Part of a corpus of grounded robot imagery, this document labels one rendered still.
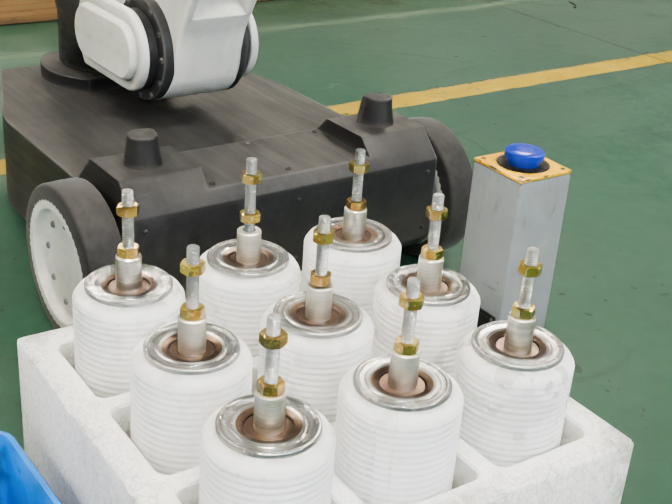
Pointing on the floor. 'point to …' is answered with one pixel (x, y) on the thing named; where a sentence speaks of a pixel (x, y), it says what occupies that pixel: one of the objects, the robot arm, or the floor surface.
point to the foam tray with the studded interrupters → (55, 375)
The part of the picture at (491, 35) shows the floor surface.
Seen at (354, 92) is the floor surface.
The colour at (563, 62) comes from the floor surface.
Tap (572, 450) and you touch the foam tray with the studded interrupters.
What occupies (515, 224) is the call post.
